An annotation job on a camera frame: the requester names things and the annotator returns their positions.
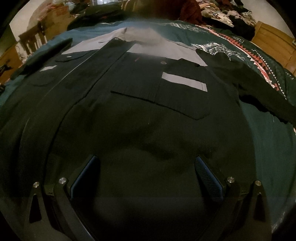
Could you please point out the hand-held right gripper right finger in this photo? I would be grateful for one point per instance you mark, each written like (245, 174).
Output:
(207, 179)

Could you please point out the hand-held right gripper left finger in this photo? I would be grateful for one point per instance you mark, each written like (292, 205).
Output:
(86, 174)

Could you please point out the black and grey shirt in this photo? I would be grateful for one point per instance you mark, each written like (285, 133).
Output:
(138, 129)

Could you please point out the pile of mixed clothes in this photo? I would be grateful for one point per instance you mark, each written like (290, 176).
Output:
(226, 16)

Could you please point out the teal printed blanket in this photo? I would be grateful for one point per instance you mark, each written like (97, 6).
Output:
(266, 143)

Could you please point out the wooden dresser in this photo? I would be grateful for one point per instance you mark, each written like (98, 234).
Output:
(10, 64)

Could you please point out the wooden chair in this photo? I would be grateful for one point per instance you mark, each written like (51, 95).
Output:
(32, 40)

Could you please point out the wooden headboard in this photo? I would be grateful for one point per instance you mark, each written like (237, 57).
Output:
(274, 44)

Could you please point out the cardboard box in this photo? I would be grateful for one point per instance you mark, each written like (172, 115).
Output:
(57, 20)

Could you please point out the dark jacket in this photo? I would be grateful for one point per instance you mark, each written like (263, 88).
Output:
(99, 16)

